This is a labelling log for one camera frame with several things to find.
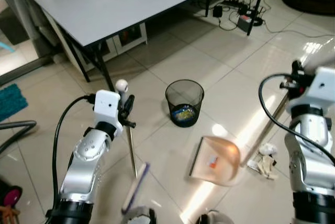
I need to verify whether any purple broom with metal handle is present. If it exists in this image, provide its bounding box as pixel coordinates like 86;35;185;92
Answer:
115;79;151;215

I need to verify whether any pale pink long-handled dustpan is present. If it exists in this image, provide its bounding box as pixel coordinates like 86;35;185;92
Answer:
187;41;335;186

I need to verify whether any teal floor mat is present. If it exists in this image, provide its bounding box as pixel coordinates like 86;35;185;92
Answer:
0;83;29;123

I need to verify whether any black mesh wastebasket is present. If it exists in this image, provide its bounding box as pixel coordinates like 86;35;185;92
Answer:
165;79;205;128

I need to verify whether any colourful wrapper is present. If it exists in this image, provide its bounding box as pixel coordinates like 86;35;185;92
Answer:
175;106;196;124

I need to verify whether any white low cabinet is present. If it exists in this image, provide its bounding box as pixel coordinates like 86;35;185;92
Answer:
100;22;149;58

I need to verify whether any black power strip with plugs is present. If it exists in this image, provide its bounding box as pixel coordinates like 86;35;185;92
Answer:
211;0;266;37

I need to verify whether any grey curved tube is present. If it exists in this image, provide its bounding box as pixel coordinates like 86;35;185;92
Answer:
0;120;38;155

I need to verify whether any grey right robot foot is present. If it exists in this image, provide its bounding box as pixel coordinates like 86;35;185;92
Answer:
196;209;221;224

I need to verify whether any pink and black object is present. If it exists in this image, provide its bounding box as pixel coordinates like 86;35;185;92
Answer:
0;178;24;224

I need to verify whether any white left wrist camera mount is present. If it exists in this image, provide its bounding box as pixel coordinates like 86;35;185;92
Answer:
94;89;124;137

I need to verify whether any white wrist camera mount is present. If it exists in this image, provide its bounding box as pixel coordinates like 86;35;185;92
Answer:
289;66;335;114
94;89;124;137

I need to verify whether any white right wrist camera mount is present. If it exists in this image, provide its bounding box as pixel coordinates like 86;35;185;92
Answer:
289;66;335;114

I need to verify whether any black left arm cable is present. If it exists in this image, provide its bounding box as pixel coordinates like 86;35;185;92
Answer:
51;94;98;222

